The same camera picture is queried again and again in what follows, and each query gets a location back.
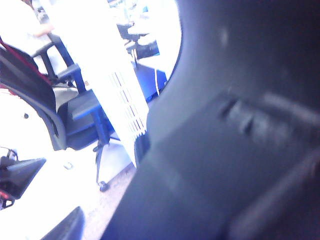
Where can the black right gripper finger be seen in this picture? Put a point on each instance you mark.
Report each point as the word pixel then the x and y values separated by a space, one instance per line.
pixel 72 225

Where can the grey framed office chair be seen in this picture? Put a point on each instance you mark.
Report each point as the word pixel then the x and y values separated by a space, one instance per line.
pixel 80 120

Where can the blue cabinet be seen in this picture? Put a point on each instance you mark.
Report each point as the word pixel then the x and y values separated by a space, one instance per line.
pixel 147 80

